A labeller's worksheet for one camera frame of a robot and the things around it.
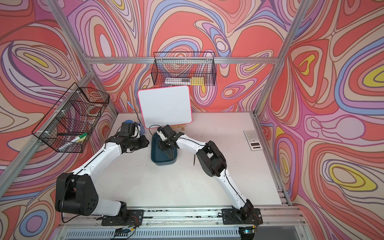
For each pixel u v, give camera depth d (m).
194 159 0.93
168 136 0.80
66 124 0.68
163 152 0.95
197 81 0.82
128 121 0.89
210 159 0.61
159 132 0.91
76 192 0.42
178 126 1.05
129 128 0.69
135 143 0.73
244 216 0.63
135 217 0.72
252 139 1.02
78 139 0.71
